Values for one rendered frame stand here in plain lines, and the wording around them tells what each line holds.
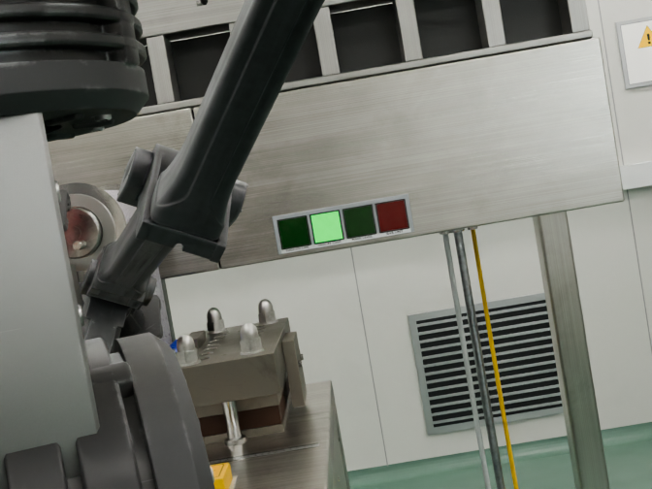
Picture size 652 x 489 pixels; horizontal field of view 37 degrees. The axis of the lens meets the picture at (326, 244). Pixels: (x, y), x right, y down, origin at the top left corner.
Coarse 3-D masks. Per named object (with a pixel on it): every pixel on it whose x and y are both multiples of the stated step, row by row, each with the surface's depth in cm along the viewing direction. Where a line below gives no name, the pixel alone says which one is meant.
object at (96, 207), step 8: (72, 200) 144; (80, 200) 144; (88, 200) 144; (96, 200) 144; (88, 208) 144; (96, 208) 144; (104, 208) 144; (104, 216) 144; (112, 216) 144; (104, 224) 144; (112, 224) 144; (104, 232) 144; (112, 232) 144; (104, 240) 144; (112, 240) 144; (88, 256) 144; (96, 256) 144; (72, 264) 144; (80, 264) 144; (88, 264) 144
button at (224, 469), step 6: (216, 468) 124; (222, 468) 124; (228, 468) 124; (216, 474) 121; (222, 474) 121; (228, 474) 123; (216, 480) 119; (222, 480) 119; (228, 480) 123; (216, 486) 119; (222, 486) 119; (228, 486) 122
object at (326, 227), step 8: (312, 216) 176; (320, 216) 176; (328, 216) 176; (336, 216) 176; (312, 224) 176; (320, 224) 176; (328, 224) 176; (336, 224) 176; (320, 232) 176; (328, 232) 176; (336, 232) 176; (320, 240) 176; (328, 240) 176
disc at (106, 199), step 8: (64, 184) 144; (72, 184) 144; (80, 184) 144; (88, 184) 144; (72, 192) 144; (80, 192) 144; (88, 192) 144; (96, 192) 144; (104, 192) 144; (104, 200) 144; (112, 200) 144; (112, 208) 144; (120, 208) 144; (120, 216) 144; (120, 224) 144; (120, 232) 144; (80, 272) 145; (80, 280) 145
